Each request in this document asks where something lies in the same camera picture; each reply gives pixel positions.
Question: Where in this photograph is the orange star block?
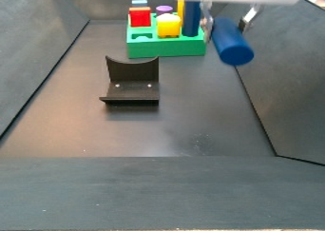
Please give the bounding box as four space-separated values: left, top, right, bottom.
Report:
177 0 185 26

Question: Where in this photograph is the black curved fixture stand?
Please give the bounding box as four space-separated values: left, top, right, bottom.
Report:
99 56 161 104

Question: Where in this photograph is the light blue square block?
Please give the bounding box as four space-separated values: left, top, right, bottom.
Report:
131 0 147 7

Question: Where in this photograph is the red square block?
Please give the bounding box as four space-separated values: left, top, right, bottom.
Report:
129 7 151 28

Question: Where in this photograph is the yellow pentagon block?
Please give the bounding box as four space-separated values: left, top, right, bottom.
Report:
157 13 181 38

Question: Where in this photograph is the green shape sorter base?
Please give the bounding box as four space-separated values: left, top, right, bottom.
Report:
126 13 206 59

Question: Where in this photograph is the dark blue hexagon block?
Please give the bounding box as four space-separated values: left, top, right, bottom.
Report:
182 1 201 37

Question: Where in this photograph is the purple cylinder block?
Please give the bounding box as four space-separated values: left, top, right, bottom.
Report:
157 5 173 15

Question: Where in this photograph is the blue oval cylinder block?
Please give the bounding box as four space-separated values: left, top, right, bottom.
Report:
212 17 254 66

